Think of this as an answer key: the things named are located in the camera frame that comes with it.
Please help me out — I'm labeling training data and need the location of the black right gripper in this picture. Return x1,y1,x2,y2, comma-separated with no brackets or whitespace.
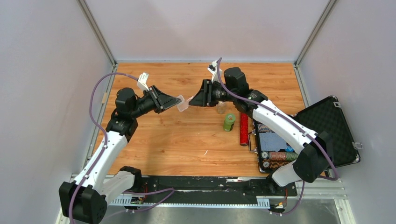
189,79,236,107

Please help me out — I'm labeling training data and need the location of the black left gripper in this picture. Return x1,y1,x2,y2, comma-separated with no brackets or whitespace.
130,84,180,119

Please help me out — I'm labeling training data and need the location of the green pill bottle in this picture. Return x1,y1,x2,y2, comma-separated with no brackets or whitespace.
223,113,236,132

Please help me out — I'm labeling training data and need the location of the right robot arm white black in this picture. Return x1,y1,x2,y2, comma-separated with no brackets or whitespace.
189,65,333,195

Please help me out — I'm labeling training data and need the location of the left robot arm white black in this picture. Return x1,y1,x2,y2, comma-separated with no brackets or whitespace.
59,85,182,224

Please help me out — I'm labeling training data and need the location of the red glitter tube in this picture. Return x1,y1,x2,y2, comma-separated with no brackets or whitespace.
240,113,249,146

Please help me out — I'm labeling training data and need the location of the blue playing card deck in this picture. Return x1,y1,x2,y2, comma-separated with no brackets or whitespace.
259,132,288,152

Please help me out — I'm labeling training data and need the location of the orange black chip row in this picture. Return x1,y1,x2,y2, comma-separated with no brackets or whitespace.
261,151,298,171

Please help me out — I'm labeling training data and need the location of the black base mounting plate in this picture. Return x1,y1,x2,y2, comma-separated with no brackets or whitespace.
126,175,297,205

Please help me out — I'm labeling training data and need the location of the black poker chip case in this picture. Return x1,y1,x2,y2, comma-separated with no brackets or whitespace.
253,95,361,174

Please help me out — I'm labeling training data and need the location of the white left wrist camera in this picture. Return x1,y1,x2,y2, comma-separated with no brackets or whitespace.
137,72,149,91

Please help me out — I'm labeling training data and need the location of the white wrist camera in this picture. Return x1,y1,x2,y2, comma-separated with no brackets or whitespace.
137,72,149,91
207,61,223,83

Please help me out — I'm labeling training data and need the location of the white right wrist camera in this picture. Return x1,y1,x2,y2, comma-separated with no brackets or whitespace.
207,61,223,83

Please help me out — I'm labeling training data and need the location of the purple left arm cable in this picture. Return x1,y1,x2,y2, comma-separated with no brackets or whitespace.
68,72,177,224

